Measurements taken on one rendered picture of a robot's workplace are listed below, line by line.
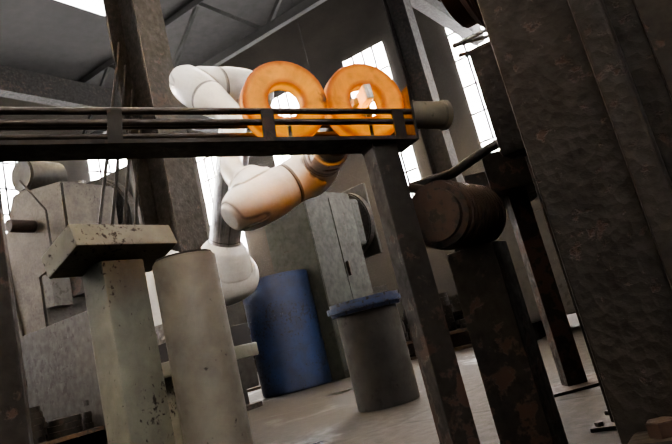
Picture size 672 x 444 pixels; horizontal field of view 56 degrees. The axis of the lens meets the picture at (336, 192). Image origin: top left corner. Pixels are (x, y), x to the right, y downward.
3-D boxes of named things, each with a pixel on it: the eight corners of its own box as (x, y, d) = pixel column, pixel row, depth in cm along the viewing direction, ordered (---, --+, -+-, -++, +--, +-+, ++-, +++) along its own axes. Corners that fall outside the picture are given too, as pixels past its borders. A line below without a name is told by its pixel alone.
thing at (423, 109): (456, 123, 122) (450, 94, 123) (414, 123, 118) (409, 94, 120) (441, 135, 127) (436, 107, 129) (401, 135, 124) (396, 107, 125)
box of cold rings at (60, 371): (182, 416, 511) (163, 310, 530) (264, 400, 461) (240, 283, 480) (34, 463, 412) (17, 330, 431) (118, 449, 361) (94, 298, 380)
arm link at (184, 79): (195, 73, 171) (236, 77, 181) (163, 53, 182) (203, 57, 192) (186, 119, 176) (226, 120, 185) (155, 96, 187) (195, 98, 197)
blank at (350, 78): (397, 63, 123) (390, 71, 126) (321, 61, 117) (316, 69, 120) (411, 138, 119) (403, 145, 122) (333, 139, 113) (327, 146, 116)
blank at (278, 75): (321, 61, 117) (316, 69, 120) (238, 58, 112) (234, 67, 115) (333, 140, 113) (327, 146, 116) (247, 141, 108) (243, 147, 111)
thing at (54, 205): (-3, 458, 588) (-37, 169, 650) (103, 426, 694) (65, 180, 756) (101, 436, 524) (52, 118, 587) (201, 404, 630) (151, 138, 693)
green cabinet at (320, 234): (299, 388, 499) (259, 206, 532) (348, 371, 557) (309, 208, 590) (349, 377, 474) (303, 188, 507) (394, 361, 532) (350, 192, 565)
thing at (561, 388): (589, 374, 202) (520, 162, 218) (625, 379, 177) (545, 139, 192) (527, 390, 201) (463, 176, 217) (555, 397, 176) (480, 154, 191)
